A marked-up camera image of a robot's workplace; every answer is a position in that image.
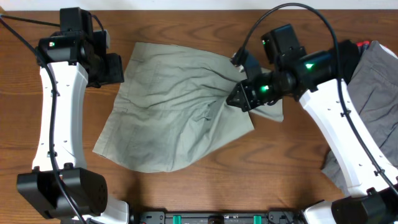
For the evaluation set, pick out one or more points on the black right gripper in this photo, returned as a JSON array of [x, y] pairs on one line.
[[249, 101]]

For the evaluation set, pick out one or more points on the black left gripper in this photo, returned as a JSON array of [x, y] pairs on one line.
[[112, 70]]

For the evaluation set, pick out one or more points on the khaki green shorts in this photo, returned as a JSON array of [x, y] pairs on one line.
[[171, 109]]

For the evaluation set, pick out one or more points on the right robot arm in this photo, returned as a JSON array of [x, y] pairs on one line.
[[311, 79]]

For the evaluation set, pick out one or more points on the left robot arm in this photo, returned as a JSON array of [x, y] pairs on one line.
[[59, 185]]

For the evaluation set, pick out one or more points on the black garment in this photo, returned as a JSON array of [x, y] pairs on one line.
[[349, 54]]

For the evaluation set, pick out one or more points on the red garment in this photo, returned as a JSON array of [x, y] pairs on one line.
[[364, 43]]

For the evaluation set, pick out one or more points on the grey shorts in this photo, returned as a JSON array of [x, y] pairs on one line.
[[373, 90]]

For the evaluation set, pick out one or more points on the light blue garment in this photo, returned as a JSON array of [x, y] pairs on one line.
[[390, 52]]

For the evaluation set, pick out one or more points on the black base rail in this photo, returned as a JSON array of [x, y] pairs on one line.
[[272, 217]]

